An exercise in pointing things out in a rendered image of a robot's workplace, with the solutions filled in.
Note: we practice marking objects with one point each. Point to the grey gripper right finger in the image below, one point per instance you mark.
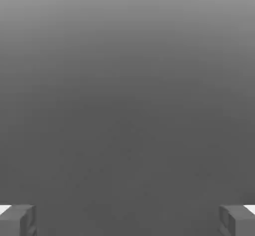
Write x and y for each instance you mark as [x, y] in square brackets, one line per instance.
[239, 222]

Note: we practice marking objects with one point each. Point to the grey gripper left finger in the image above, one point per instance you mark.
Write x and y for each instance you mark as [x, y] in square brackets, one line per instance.
[16, 221]

